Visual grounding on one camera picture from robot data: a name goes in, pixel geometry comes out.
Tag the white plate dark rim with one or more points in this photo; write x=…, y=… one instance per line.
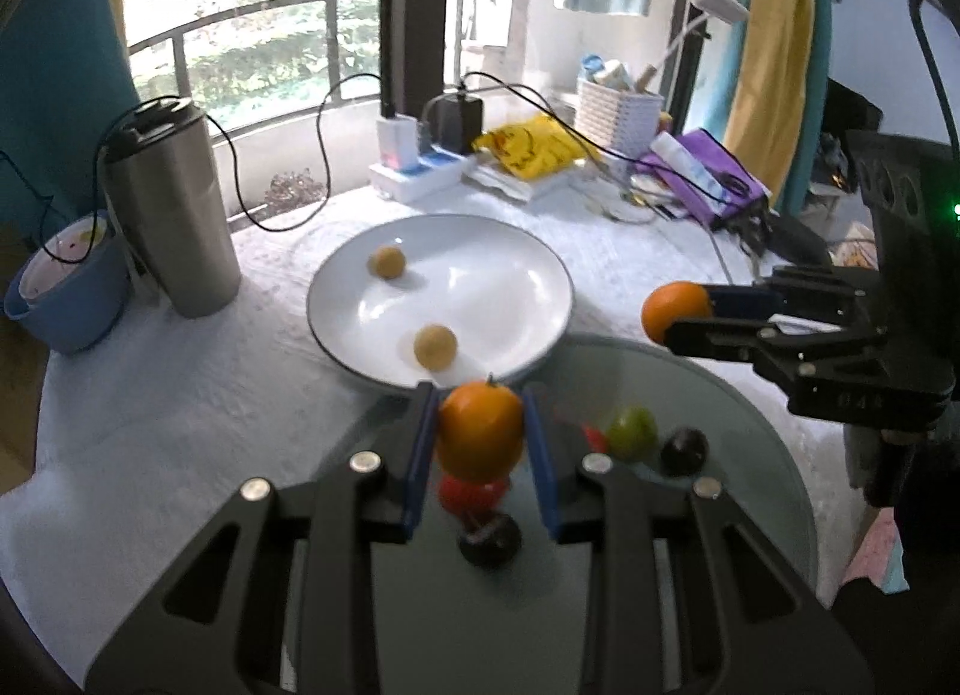
x=506, y=295

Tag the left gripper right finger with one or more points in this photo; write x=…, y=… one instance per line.
x=682, y=577

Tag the orange tangerine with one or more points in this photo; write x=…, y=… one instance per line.
x=480, y=433
x=679, y=300

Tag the white usb charger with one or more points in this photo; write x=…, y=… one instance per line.
x=397, y=137

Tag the green lime fruit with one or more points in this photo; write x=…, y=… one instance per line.
x=633, y=435

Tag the round grey placemat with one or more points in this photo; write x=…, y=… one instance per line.
x=452, y=641

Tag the yellow small fruit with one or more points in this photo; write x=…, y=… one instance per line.
x=387, y=262
x=435, y=347

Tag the white plastic basket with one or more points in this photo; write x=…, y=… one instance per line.
x=624, y=122

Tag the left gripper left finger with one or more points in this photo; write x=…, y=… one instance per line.
x=213, y=622

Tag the yellow curtain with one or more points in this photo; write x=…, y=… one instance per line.
x=766, y=115

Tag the red tomato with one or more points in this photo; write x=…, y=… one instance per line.
x=466, y=500
x=595, y=439

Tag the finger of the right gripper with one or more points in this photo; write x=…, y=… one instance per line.
x=780, y=297
x=792, y=361

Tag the black power adapter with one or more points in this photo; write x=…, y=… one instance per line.
x=460, y=122

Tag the balcony railing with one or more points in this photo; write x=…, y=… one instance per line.
x=267, y=61

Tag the stainless steel tumbler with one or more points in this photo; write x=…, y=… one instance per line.
x=162, y=183

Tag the dark plum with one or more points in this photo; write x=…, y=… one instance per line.
x=493, y=543
x=684, y=453

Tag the white power strip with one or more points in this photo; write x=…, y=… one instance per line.
x=436, y=171

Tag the white desk lamp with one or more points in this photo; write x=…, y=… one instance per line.
x=727, y=11

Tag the purple pouch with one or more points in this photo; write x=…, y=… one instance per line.
x=743, y=191

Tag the teal curtain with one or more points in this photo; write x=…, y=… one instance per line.
x=64, y=77

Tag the yellow plastic bag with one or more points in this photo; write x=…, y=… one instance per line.
x=535, y=148

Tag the blue plastic bowl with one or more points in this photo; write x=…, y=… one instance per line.
x=71, y=292

